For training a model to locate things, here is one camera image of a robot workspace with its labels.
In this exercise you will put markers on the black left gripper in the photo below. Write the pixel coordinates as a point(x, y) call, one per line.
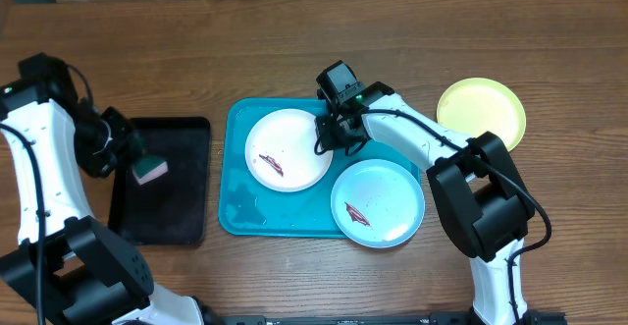
point(126, 150)

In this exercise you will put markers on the light blue plate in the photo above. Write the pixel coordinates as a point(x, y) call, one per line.
point(378, 203)

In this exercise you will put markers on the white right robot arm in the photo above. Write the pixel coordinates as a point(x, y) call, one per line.
point(481, 200)

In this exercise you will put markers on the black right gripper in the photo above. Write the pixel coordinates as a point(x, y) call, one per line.
point(327, 125)

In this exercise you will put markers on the teal serving tray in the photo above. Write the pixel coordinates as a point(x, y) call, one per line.
point(248, 208)

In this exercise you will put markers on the white plate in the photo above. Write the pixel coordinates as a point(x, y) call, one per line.
point(279, 151)

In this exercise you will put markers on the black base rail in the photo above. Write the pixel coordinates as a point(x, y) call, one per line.
point(435, 318)

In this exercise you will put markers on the black water tray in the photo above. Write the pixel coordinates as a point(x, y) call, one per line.
point(172, 208)

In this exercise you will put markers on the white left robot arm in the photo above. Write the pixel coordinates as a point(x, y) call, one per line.
point(69, 266)

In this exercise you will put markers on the yellow green plate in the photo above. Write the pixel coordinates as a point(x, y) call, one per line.
point(477, 105)

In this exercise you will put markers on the green pink sponge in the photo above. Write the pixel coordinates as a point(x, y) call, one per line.
point(149, 168)

